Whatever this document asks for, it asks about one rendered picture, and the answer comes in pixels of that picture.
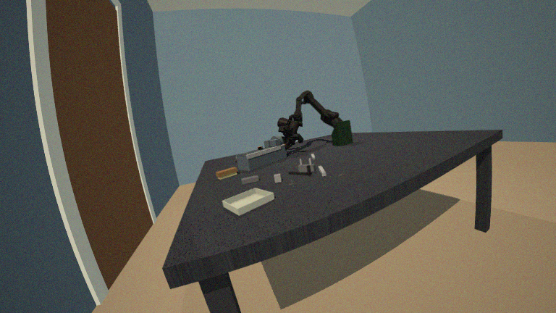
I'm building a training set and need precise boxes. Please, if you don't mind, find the cream open tray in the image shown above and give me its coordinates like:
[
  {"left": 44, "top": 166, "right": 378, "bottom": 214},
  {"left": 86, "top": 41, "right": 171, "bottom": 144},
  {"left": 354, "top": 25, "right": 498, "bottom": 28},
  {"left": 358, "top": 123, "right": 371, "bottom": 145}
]
[{"left": 222, "top": 188, "right": 274, "bottom": 216}]

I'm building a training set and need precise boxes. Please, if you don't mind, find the tan rectangular block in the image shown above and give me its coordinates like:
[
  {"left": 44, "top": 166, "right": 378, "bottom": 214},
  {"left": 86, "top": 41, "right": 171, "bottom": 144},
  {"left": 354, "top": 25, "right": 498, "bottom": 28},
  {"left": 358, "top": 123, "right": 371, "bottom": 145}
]
[{"left": 216, "top": 167, "right": 237, "bottom": 179}]

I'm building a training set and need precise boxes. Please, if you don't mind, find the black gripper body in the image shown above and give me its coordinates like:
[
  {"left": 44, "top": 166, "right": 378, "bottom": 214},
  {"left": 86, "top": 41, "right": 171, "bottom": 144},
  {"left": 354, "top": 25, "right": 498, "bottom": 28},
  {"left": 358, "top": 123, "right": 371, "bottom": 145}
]
[{"left": 282, "top": 127, "right": 303, "bottom": 143}]

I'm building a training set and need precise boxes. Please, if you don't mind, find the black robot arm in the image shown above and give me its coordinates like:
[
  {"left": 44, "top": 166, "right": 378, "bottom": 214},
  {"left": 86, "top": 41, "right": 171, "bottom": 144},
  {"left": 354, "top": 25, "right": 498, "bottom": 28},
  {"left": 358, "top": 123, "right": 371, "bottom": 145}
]
[{"left": 277, "top": 90, "right": 342, "bottom": 135}]

